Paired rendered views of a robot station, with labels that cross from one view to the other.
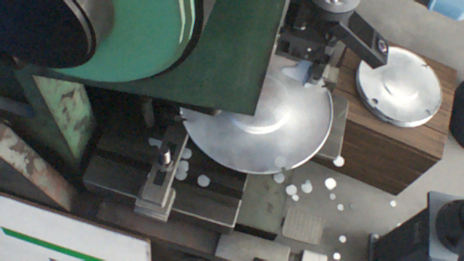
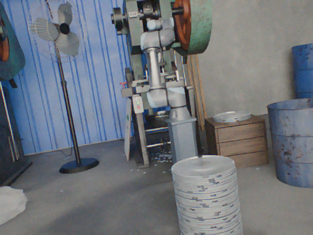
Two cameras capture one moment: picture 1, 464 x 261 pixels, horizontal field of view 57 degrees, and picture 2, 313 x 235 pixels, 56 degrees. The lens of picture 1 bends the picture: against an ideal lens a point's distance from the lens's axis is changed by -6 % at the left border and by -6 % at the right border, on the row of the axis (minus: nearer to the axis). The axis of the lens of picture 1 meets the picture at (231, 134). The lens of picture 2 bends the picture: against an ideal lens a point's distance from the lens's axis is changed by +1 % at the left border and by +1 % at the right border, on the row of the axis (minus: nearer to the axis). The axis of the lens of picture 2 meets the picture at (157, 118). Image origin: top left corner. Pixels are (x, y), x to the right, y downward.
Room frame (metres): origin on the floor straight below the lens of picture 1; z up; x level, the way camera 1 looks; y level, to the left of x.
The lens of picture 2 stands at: (-0.20, -2.63, 0.79)
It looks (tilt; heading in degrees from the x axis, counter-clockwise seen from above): 9 degrees down; 77
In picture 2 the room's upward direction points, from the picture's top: 8 degrees counter-clockwise
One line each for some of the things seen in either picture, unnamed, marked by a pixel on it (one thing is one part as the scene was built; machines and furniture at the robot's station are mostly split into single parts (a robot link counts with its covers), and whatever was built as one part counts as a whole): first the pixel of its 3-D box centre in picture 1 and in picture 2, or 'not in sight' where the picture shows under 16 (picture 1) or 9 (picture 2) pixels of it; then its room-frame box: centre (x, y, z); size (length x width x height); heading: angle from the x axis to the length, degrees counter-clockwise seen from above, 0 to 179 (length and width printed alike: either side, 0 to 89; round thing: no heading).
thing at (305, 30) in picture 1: (315, 22); not in sight; (0.45, -0.08, 1.03); 0.09 x 0.08 x 0.12; 85
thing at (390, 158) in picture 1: (378, 114); (234, 139); (0.89, -0.50, 0.18); 0.40 x 0.38 x 0.35; 78
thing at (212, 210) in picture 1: (191, 111); (157, 85); (0.47, 0.09, 0.68); 0.45 x 0.30 x 0.06; 175
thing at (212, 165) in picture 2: not in sight; (202, 165); (0.26, -1.40, 0.34); 0.29 x 0.29 x 0.01
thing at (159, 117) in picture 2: not in sight; (162, 118); (0.47, 0.09, 0.36); 0.34 x 0.34 x 0.10
